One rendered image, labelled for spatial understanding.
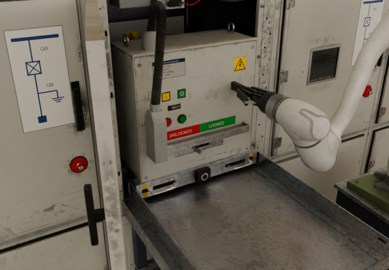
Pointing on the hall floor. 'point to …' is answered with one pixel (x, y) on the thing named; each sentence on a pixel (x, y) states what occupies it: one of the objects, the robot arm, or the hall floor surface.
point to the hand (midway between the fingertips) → (238, 87)
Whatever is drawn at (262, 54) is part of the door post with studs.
